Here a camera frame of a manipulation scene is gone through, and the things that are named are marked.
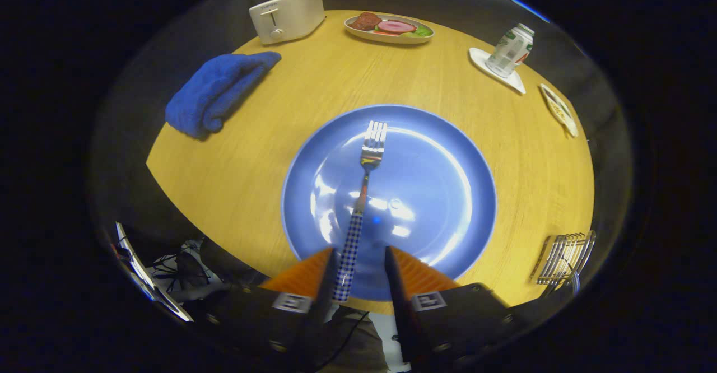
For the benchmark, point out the person's grey trousers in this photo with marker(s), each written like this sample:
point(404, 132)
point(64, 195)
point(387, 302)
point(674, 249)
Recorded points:
point(358, 345)

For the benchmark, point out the pink ham slice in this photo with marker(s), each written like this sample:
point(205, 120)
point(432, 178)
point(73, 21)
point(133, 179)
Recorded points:
point(396, 27)

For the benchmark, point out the white toaster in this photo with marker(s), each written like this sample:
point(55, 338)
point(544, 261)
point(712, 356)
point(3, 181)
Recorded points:
point(291, 17)

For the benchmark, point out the white green drink bottle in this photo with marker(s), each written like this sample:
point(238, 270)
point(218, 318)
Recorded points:
point(510, 51)

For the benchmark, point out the blue round plate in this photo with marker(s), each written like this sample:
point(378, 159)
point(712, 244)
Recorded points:
point(437, 182)

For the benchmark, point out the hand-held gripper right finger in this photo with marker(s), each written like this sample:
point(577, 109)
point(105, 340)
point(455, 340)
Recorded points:
point(395, 294)

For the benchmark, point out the grey food plate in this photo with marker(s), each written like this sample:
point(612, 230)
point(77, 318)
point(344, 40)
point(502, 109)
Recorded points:
point(386, 38)

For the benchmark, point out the green lettuce leaf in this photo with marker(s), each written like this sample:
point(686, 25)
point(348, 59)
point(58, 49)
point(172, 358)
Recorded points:
point(421, 31)

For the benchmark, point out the white square coaster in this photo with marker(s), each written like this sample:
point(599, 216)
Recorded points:
point(512, 80)

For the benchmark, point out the blue folded towel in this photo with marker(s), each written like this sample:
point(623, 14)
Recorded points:
point(213, 90)

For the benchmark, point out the white divided bean dish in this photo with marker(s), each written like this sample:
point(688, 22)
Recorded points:
point(559, 110)

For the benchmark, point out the brown meat piece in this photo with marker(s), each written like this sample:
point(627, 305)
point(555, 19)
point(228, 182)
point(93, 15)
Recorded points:
point(365, 21)

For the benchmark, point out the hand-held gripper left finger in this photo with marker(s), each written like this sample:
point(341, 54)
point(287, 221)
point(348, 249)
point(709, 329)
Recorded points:
point(252, 317)

